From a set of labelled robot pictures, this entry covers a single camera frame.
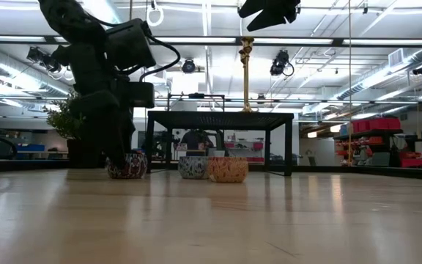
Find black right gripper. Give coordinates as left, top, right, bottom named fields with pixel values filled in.
left=237, top=0, right=302, bottom=32

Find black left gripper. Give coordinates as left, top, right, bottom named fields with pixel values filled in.
left=62, top=43, right=157, bottom=171

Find red patterned candle tin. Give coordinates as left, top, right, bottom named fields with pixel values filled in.
left=105, top=150, right=149, bottom=180

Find gold candlestick holder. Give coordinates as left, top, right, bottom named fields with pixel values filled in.
left=238, top=36, right=256, bottom=114

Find blue grey patterned candle tin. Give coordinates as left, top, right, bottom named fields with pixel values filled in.
left=177, top=155, right=210, bottom=180

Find orange patterned candle tin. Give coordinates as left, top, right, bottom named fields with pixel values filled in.
left=206, top=156, right=250, bottom=184

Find green potted plant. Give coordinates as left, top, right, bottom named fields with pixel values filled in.
left=43, top=93, right=104, bottom=169

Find person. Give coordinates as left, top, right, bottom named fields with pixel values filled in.
left=180, top=128, right=215, bottom=162

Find blue storage bins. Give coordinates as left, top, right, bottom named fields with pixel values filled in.
left=15, top=143, right=47, bottom=153

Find round black ceiling fixture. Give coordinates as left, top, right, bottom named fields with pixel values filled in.
left=181, top=58, right=197, bottom=75

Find black perforated metal shelf riser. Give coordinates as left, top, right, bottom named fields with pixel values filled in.
left=144, top=110, right=295, bottom=177

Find white air vent grille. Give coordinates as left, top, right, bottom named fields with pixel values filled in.
left=388, top=48, right=405, bottom=67

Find shelf with red bins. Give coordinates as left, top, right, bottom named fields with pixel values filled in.
left=333, top=116, right=422, bottom=169

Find white hanging cable loop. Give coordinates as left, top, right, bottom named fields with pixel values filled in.
left=146, top=4, right=165, bottom=28

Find silver ventilation duct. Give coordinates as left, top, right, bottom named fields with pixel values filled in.
left=337, top=47, right=422, bottom=102
left=0, top=53, right=71, bottom=98

